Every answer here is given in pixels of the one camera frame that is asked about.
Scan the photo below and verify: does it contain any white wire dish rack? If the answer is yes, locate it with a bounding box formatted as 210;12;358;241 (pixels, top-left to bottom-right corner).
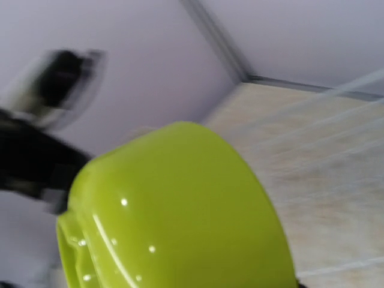
210;70;383;287

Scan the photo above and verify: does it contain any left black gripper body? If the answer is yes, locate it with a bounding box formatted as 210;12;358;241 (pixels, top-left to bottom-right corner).
1;110;91;215

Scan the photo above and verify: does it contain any lime green bowl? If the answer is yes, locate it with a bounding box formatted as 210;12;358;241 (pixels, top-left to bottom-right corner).
56;122;298;287

